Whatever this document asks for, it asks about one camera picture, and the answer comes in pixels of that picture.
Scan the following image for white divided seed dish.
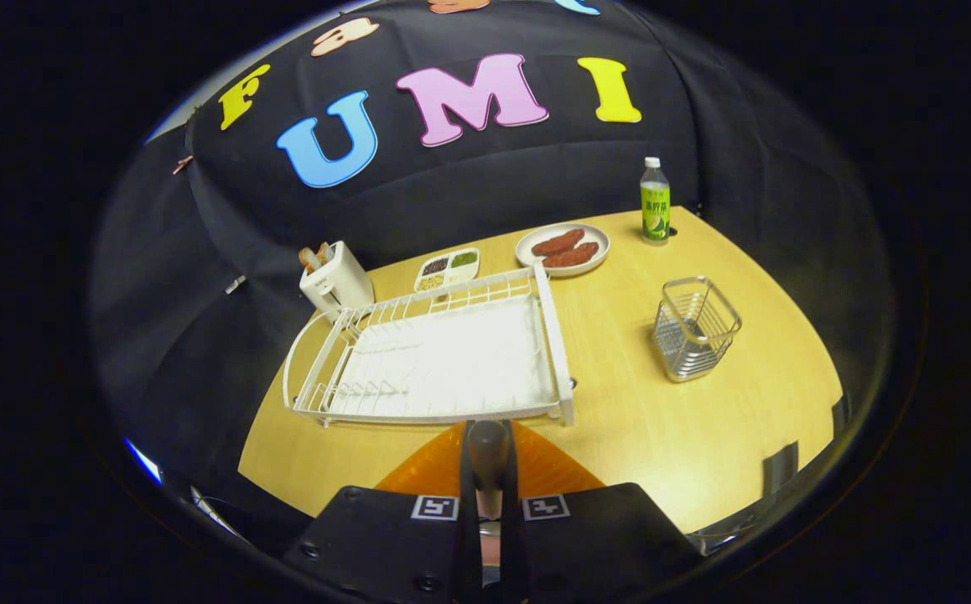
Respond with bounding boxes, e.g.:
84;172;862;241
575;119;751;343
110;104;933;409
414;248;480;294

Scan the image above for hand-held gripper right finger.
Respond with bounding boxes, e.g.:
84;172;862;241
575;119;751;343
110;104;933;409
502;422;704;604

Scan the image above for white plate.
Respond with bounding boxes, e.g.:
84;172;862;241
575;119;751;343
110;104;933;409
515;223;610;278

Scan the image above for white wire dish rack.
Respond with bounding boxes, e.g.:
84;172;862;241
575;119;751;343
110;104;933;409
283;263;576;429

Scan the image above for brown meat patty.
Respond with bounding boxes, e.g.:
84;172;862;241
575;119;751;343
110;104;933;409
532;229;587;257
543;242;600;268

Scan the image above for green label drink bottle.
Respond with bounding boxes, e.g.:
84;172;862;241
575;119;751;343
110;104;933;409
640;157;672;246

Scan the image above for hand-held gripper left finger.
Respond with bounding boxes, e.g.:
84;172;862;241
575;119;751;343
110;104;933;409
282;422;482;604

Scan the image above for wooden handle spoon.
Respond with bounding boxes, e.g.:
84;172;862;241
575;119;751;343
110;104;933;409
463;419;513;538

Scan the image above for black backdrop cloth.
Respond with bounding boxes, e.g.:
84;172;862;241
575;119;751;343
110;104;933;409
87;0;897;538

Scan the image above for metal wire basket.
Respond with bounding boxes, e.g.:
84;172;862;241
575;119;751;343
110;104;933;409
652;276;743;383

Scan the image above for white toaster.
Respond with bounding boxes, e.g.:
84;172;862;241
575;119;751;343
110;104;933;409
299;241;375;318

